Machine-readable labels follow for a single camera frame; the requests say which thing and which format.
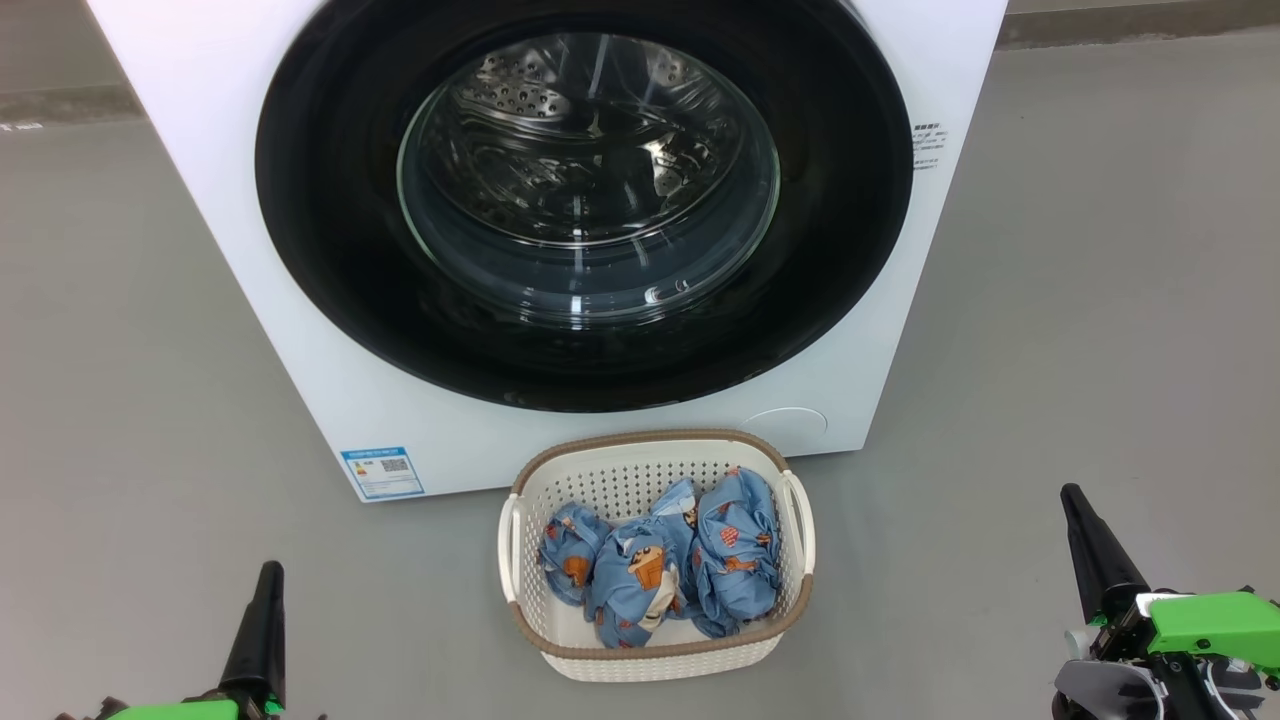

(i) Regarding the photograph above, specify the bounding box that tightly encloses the black glass washer door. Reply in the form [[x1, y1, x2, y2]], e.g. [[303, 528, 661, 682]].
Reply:
[[255, 0, 914, 413]]

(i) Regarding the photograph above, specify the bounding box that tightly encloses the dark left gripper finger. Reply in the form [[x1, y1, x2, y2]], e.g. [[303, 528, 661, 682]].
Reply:
[[218, 562, 288, 707]]

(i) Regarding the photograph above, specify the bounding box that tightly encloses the cream basket with brown rim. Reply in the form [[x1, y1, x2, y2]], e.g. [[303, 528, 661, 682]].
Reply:
[[497, 429, 817, 683]]

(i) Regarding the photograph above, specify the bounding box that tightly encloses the white front-load washing machine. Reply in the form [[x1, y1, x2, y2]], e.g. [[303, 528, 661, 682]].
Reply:
[[85, 0, 1009, 503]]

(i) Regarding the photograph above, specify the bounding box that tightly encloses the stainless steel washing machine drum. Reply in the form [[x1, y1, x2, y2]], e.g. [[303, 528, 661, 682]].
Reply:
[[440, 34, 746, 251]]

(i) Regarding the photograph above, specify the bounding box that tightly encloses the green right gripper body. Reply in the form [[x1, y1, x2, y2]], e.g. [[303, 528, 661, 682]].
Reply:
[[1135, 591, 1280, 663]]

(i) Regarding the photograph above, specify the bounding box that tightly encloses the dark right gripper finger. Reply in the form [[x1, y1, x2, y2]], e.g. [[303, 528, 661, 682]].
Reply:
[[1060, 484, 1152, 623]]

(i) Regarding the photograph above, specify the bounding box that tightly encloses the blue energy label sticker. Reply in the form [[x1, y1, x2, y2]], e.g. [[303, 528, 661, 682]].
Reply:
[[340, 446, 425, 500]]

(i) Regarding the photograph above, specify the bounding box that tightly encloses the round white filter cover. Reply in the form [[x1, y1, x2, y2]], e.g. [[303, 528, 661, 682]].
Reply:
[[742, 406, 830, 457]]

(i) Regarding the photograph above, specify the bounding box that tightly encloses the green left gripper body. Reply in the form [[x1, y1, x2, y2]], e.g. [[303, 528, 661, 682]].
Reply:
[[100, 696, 287, 720]]

